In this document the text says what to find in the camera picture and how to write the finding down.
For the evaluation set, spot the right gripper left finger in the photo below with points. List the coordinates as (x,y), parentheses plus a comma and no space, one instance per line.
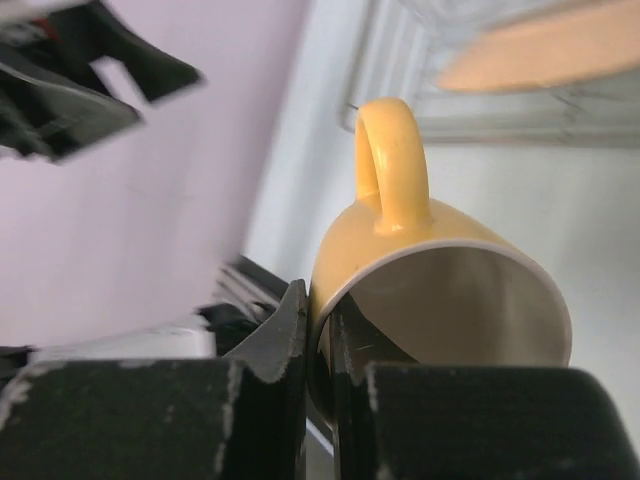
(239,416)

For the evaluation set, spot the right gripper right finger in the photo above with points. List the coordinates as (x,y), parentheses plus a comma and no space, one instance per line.
(396,420)

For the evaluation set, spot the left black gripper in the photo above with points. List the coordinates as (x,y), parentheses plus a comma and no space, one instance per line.
(53,102)

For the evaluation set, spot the yellow mug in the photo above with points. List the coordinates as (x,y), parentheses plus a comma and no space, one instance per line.
(437,283)

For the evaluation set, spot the beige bird plate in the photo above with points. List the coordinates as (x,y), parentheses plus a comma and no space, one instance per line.
(568,42)

